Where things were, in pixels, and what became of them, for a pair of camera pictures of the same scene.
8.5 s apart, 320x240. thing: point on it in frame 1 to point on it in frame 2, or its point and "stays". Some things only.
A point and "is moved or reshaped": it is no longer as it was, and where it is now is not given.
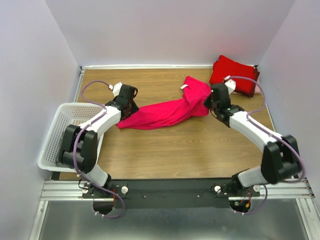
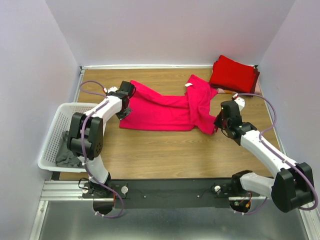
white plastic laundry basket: [67, 114] stays
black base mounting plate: [166, 193] stays
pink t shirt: [196, 93] is moved or reshaped
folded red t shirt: [242, 74] stays
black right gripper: [206, 103] to [217, 122]
